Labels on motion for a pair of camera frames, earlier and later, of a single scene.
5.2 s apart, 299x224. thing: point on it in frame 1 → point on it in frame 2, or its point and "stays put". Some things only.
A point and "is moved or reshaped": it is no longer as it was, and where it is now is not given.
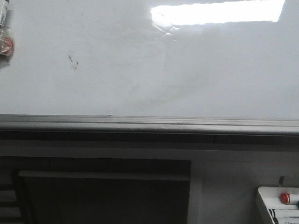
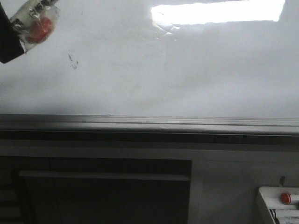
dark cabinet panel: (45, 190) stays put
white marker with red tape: (7, 43) is moved or reshaped
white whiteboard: (193, 58) stays put
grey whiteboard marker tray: (150, 129) stays put
